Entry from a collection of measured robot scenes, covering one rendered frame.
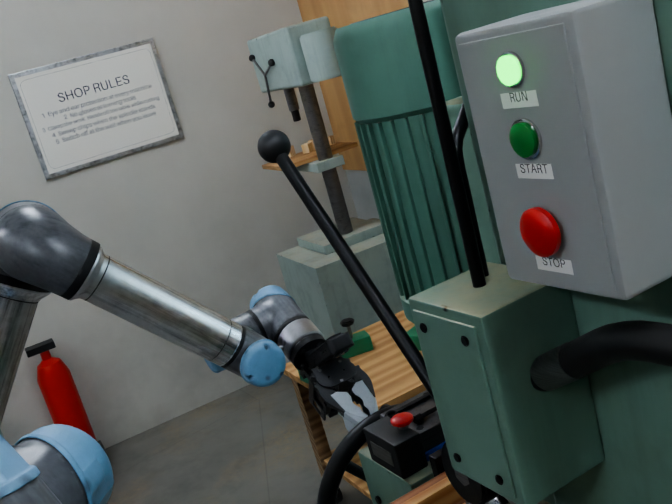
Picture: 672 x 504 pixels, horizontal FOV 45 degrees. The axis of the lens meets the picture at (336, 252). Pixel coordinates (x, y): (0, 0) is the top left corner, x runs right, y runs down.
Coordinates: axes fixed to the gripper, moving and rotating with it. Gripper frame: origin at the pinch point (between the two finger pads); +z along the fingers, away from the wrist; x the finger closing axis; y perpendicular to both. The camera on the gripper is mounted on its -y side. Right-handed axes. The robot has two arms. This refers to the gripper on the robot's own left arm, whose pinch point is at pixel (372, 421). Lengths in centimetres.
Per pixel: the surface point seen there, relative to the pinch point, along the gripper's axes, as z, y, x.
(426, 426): 16.5, -20.0, 4.1
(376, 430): 13.0, -18.9, 9.5
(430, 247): 19, -54, 10
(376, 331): -88, 96, -69
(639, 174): 42, -80, 17
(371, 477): 13.7, -9.8, 10.1
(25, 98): -260, 74, -5
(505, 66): 35, -84, 20
